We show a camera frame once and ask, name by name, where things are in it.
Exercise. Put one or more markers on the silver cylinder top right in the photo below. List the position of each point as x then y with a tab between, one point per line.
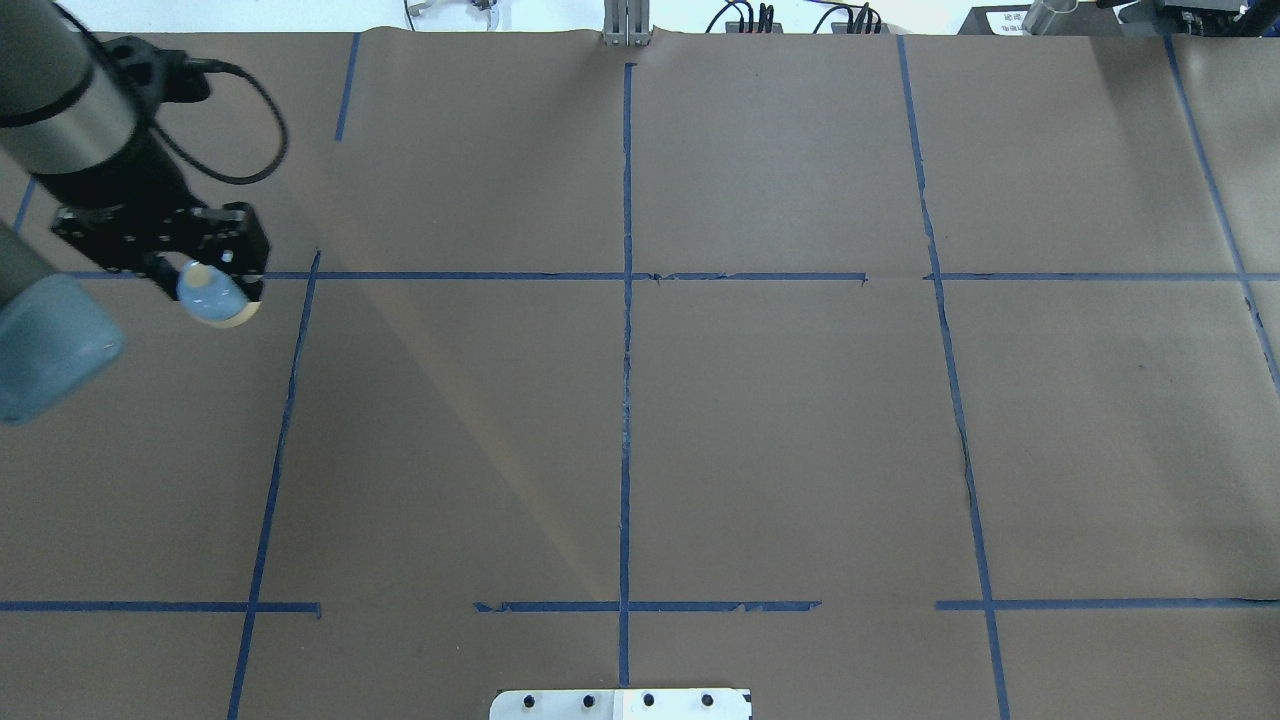
1049	17

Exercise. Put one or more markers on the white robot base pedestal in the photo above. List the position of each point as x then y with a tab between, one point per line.
621	703

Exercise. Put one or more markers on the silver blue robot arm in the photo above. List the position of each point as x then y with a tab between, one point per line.
79	116

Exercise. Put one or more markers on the aluminium frame post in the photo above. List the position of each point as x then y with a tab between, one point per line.
627	23

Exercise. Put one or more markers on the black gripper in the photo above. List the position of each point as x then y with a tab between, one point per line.
118	186

